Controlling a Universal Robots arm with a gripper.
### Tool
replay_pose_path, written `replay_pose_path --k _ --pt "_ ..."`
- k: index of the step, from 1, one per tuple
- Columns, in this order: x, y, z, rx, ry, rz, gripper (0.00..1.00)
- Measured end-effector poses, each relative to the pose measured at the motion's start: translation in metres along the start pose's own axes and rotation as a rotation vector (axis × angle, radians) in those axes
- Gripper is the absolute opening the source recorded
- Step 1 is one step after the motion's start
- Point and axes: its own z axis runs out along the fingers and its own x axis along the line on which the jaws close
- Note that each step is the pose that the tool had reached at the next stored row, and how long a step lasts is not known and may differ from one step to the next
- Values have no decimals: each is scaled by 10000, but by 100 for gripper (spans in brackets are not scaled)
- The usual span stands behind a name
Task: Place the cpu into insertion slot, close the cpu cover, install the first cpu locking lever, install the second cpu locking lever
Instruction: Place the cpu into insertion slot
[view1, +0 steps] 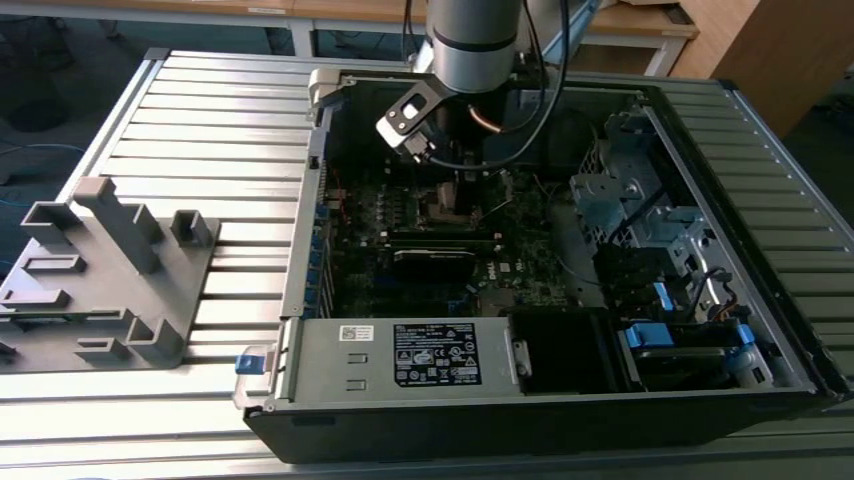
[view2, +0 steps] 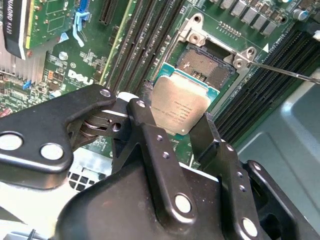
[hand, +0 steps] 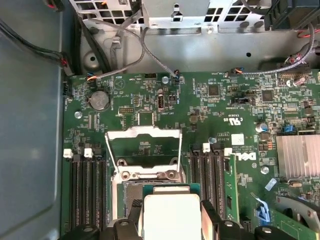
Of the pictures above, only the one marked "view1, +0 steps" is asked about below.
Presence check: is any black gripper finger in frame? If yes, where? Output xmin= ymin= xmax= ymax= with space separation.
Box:
xmin=457 ymin=169 xmax=483 ymax=214

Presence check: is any metal socket cover frame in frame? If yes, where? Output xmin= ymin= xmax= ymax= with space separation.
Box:
xmin=477 ymin=169 xmax=517 ymax=221

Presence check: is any metal CPU socket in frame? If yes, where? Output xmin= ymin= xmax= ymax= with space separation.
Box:
xmin=414 ymin=185 xmax=487 ymax=234

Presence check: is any green motherboard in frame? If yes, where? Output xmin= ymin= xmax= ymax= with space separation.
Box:
xmin=319 ymin=159 xmax=602 ymax=321

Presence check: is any plastic fan shroud panel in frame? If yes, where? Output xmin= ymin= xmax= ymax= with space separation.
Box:
xmin=330 ymin=82 xmax=555 ymax=166

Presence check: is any black graphics card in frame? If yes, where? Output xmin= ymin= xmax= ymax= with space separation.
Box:
xmin=390 ymin=247 xmax=481 ymax=289

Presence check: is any metal disk bay cage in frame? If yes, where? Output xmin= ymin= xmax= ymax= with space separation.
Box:
xmin=570 ymin=107 xmax=719 ymax=281

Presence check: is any black connector bundle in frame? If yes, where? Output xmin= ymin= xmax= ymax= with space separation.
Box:
xmin=591 ymin=244 xmax=675 ymax=314

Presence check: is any blue disk carrier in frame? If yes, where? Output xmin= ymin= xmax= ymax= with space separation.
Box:
xmin=619 ymin=322 xmax=753 ymax=351

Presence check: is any silver power supply unit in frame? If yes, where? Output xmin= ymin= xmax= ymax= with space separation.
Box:
xmin=266 ymin=315 xmax=529 ymax=404

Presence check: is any black hard disk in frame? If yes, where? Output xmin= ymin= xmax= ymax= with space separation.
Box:
xmin=630 ymin=347 xmax=733 ymax=391

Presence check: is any blue plastic case latch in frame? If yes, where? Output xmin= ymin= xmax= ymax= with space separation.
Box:
xmin=236 ymin=343 xmax=279 ymax=377

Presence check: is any black PC case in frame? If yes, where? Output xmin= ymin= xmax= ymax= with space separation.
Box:
xmin=240 ymin=67 xmax=854 ymax=466

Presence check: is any wooden cabinet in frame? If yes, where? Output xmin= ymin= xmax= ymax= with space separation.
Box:
xmin=670 ymin=0 xmax=854 ymax=139

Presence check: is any grey plastic parts rack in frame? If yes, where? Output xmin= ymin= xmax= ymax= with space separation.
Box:
xmin=0 ymin=175 xmax=223 ymax=374

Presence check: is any green RAM stick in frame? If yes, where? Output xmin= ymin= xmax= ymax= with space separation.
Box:
xmin=9 ymin=311 xmax=92 ymax=324

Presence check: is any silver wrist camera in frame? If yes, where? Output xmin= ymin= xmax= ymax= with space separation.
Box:
xmin=375 ymin=81 xmax=447 ymax=164

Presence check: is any black looped cable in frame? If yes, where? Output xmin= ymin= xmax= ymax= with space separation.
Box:
xmin=545 ymin=105 xmax=602 ymax=176

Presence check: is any beige case handle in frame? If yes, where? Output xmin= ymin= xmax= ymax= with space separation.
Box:
xmin=306 ymin=68 xmax=346 ymax=124

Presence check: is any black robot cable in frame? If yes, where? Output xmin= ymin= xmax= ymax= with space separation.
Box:
xmin=426 ymin=0 xmax=573 ymax=171

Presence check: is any wooden desk white frame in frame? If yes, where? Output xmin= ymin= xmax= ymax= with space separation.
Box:
xmin=0 ymin=0 xmax=701 ymax=76

